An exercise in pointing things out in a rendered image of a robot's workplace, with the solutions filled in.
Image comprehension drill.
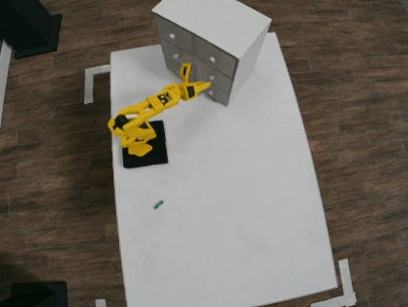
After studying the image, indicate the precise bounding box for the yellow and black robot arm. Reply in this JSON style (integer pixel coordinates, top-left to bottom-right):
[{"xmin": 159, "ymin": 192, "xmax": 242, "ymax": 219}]
[{"xmin": 108, "ymin": 83, "xmax": 181, "ymax": 156}]

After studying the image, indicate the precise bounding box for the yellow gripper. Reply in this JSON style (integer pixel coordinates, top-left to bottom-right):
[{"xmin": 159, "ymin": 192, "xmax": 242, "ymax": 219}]
[{"xmin": 177, "ymin": 63, "xmax": 211, "ymax": 102}]

